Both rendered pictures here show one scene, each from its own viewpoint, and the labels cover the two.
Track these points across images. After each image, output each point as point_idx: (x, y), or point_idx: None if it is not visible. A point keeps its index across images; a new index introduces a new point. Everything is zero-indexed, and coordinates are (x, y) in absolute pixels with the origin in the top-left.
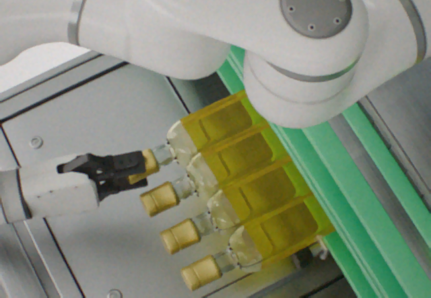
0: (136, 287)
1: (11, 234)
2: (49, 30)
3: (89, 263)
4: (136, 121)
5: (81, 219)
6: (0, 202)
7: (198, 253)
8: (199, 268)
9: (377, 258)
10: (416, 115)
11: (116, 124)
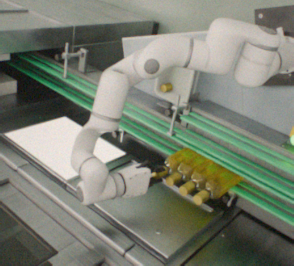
0: (165, 226)
1: (102, 219)
2: (182, 54)
3: (142, 222)
4: None
5: (131, 209)
6: (115, 182)
7: (182, 213)
8: (201, 193)
9: (262, 176)
10: (255, 130)
11: None
